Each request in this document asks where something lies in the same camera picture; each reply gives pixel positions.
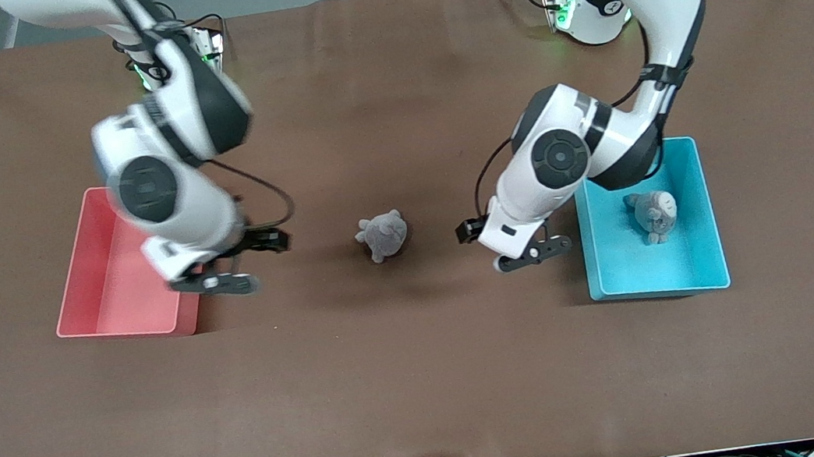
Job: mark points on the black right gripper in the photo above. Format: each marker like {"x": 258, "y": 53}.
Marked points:
{"x": 259, "y": 240}

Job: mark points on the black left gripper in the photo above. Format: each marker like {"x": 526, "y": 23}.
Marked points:
{"x": 469, "y": 230}

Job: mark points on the plain grey plush toy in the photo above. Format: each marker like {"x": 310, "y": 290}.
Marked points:
{"x": 383, "y": 238}

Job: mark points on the grey plush toy with face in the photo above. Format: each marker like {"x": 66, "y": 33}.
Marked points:
{"x": 656, "y": 211}

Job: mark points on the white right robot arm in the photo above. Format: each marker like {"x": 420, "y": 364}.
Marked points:
{"x": 216, "y": 214}

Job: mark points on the pink plastic box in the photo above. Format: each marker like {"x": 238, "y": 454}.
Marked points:
{"x": 109, "y": 291}

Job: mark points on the blue plastic box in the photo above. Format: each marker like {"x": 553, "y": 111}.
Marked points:
{"x": 656, "y": 270}

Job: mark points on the brown table cover sheet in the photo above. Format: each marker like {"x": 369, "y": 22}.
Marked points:
{"x": 473, "y": 369}

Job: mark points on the silver base connector plate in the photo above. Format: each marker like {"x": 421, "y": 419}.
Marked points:
{"x": 557, "y": 4}
{"x": 212, "y": 49}

